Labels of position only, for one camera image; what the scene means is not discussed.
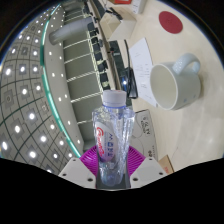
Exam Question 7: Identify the round ceiling lights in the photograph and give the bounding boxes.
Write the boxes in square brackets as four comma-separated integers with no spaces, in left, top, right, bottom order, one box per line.
[0,6,78,174]

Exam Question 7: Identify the flat round red coaster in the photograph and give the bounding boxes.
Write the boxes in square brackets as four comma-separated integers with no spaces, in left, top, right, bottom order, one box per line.
[158,10,184,35]

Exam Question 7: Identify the long curved conference desk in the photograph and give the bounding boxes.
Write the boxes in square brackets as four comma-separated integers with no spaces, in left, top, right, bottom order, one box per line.
[89,0,134,98]

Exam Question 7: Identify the white printed paper sheet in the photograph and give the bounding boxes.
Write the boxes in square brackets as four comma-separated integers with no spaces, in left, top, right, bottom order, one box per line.
[128,37,159,108]

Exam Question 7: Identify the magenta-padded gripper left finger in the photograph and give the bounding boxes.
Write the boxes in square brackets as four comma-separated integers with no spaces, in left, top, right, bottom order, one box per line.
[58,146,101,189]

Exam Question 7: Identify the clear plastic water bottle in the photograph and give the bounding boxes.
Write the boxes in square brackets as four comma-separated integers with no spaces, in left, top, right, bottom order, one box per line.
[91,89,136,188]

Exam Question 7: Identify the row of black office chairs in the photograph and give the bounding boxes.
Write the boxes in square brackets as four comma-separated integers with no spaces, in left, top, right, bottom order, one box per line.
[84,0,116,91]

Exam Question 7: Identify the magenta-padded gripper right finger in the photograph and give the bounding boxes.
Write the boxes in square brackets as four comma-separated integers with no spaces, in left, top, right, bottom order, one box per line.
[124,144,168,189]

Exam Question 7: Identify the black desktop microphone unit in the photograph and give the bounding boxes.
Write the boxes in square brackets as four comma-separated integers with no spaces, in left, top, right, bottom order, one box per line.
[121,66,138,100]

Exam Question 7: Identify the white ceramic mug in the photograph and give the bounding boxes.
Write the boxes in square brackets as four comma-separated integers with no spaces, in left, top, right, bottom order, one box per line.
[148,52,202,112]

